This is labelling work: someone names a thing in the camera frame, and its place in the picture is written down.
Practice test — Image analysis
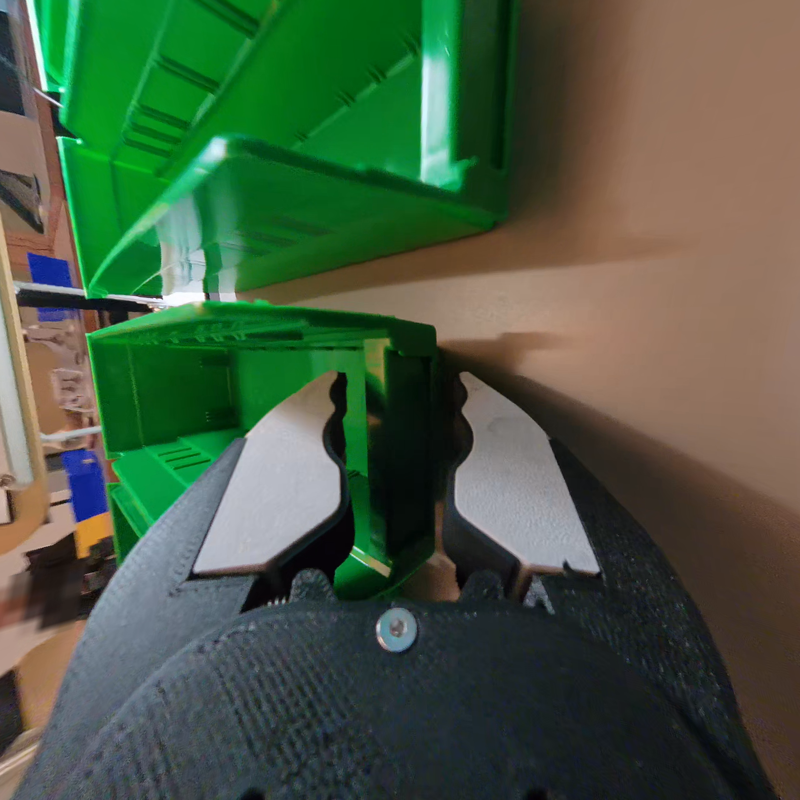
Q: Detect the wooden clipboard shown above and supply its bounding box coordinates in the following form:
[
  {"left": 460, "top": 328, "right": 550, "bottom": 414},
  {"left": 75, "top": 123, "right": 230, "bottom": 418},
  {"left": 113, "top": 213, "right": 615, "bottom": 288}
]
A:
[{"left": 0, "top": 219, "right": 52, "bottom": 557}]

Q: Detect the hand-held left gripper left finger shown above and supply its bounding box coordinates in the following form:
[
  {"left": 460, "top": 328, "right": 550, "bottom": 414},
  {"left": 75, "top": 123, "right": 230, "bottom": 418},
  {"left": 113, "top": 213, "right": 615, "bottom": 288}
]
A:
[{"left": 192, "top": 371, "right": 356, "bottom": 598}]

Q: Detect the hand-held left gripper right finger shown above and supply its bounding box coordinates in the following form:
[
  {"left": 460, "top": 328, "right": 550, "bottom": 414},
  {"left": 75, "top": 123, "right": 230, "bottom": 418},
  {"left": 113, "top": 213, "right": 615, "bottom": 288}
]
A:
[{"left": 444, "top": 372, "right": 602, "bottom": 600}]

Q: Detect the grey desk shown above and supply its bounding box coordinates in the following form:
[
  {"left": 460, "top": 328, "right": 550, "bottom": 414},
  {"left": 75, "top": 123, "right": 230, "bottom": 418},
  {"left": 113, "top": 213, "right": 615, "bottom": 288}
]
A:
[{"left": 240, "top": 0, "right": 800, "bottom": 800}]

